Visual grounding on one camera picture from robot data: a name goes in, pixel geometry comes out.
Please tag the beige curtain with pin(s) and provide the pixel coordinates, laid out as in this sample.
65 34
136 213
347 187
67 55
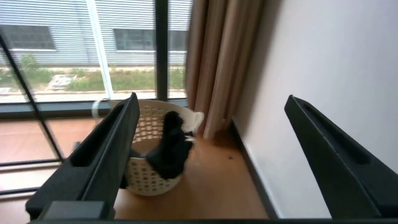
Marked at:
217 62

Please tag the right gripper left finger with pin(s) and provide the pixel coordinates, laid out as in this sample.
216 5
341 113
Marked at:
93 174

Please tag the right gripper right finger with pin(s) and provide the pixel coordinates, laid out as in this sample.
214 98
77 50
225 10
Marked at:
348 174

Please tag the white laundry basket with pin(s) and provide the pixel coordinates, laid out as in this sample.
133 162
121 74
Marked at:
146 180

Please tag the black clothes rack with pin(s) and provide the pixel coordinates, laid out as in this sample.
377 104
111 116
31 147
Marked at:
46 128

